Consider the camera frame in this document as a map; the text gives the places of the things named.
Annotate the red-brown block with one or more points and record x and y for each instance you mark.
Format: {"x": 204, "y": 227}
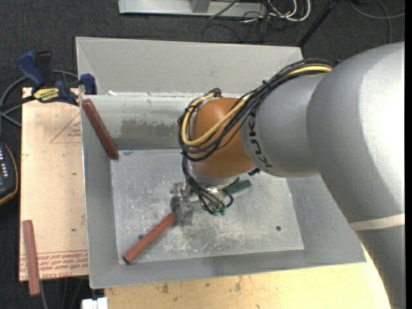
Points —
{"x": 100, "y": 128}
{"x": 149, "y": 237}
{"x": 31, "y": 257}

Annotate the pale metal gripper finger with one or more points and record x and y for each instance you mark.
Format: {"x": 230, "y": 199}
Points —
{"x": 179, "y": 192}
{"x": 184, "y": 213}

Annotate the grey metal bin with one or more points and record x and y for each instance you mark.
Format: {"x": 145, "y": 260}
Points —
{"x": 154, "y": 69}

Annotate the dark green flat block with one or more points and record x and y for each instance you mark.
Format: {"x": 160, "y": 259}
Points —
{"x": 240, "y": 186}

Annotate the brown cardboard board red print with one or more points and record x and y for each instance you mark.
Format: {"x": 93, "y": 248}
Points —
{"x": 51, "y": 179}

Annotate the black cylinder on white bracket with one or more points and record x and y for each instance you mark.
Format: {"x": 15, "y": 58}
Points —
{"x": 254, "y": 172}

